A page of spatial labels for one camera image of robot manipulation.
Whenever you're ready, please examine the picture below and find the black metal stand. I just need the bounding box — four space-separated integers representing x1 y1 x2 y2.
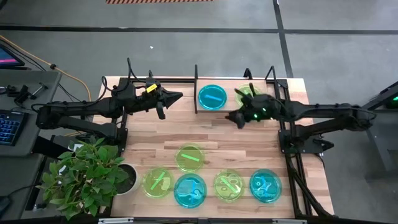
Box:
343 80 398 175

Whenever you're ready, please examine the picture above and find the green leafy plant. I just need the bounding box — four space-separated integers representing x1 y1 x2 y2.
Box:
35 136 130 220

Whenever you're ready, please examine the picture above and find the white plant pot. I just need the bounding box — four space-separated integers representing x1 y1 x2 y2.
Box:
116 163 141 196

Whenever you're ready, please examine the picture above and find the yellow cable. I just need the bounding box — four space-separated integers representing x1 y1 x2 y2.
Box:
0 34 93 102

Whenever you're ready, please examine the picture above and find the black aluminium rig frame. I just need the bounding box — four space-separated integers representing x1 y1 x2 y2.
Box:
108 76 335 218

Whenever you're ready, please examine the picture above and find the silver bracket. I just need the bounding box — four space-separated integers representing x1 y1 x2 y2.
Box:
271 218 308 224
98 217 135 224

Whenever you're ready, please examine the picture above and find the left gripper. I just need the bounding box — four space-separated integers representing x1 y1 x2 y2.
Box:
139 81 183 121

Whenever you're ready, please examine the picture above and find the computer screen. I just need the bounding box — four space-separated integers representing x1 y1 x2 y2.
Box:
0 42 26 68

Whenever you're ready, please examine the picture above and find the screwdriver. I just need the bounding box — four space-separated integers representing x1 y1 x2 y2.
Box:
30 82 50 98

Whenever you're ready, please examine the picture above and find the backlit black keyboard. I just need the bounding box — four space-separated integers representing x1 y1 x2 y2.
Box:
0 109 29 147

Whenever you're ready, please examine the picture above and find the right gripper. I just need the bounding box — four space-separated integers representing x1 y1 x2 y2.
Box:
225 82 274 129

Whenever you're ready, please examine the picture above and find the transparent green plastic plate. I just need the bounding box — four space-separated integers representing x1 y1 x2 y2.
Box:
142 167 175 199
213 169 246 203
175 142 206 174
234 83 262 106

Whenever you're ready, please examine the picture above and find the black computer mouse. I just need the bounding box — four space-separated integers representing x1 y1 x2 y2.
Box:
0 195 12 216

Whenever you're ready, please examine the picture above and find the transparent blue plastic plate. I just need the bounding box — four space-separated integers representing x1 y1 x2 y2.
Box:
249 169 283 204
198 83 228 111
173 173 208 209

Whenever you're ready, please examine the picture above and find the black hand tool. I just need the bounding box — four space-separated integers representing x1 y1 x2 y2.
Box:
14 83 35 105

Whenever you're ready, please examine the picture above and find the grey desk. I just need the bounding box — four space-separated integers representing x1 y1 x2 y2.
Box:
0 70 63 157
0 152 46 221

